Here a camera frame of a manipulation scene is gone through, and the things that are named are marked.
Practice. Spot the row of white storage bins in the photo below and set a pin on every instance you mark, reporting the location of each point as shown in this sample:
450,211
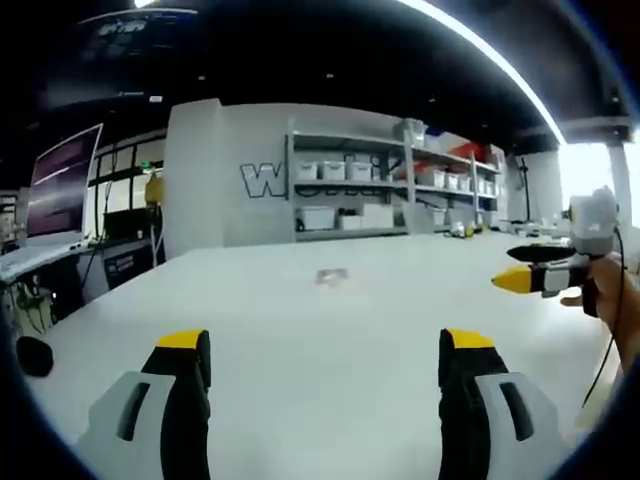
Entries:
400,175

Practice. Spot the white side desk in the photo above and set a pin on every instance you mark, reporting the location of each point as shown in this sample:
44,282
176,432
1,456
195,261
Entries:
35,257

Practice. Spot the grey metal shelving unit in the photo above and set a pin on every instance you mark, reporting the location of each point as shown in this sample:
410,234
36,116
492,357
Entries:
390,185

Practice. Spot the yellow hanging object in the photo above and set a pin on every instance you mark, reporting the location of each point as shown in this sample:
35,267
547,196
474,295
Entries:
154,190

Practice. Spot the black round object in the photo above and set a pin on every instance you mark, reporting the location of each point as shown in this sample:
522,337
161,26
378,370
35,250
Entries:
34,356

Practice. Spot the large monitor screen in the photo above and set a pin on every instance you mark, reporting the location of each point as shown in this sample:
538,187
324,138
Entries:
62,187

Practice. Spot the long ceiling light strip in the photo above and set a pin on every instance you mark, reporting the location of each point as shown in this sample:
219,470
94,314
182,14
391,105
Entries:
487,60

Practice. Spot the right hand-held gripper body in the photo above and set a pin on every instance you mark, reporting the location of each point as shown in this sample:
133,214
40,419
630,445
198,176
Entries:
590,235

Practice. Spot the black floor stand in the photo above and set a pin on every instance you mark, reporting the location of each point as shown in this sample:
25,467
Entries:
524,190

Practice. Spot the clear resealable bag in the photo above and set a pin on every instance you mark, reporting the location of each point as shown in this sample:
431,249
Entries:
334,278

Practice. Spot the person's right hand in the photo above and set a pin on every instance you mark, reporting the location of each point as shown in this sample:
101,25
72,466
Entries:
612,295

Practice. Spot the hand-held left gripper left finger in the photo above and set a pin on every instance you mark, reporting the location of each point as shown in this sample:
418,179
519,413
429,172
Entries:
150,400

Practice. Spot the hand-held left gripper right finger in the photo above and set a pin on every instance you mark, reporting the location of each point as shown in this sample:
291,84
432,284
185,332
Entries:
492,400

